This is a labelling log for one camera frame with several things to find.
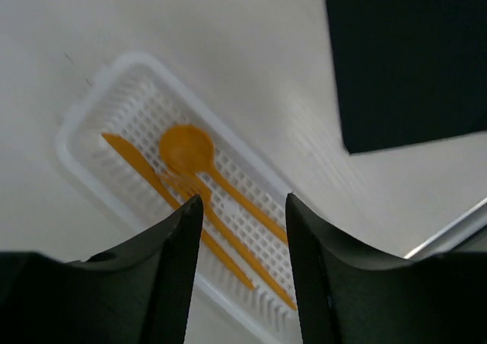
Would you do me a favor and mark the aluminium frame rail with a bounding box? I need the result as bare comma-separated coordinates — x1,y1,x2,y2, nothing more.
404,199,486,260

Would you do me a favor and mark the dark navy paper napkin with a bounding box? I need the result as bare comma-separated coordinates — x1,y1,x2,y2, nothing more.
325,0,486,154

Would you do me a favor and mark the orange plastic fork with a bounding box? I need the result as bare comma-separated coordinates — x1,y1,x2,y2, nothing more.
159,172,298,311

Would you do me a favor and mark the white narrow cutlery tray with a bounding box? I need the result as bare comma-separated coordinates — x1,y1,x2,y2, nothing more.
56,53,301,343

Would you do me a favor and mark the orange plastic spoon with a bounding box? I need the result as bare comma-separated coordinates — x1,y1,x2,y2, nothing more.
159,124,288,245

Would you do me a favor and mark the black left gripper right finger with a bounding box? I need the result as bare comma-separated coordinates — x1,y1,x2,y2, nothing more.
285,194,486,343

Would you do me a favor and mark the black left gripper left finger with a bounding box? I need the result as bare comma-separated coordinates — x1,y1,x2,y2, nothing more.
1,196,203,343

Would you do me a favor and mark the orange plastic knife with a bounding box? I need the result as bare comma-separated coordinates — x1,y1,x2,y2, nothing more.
101,133,255,290

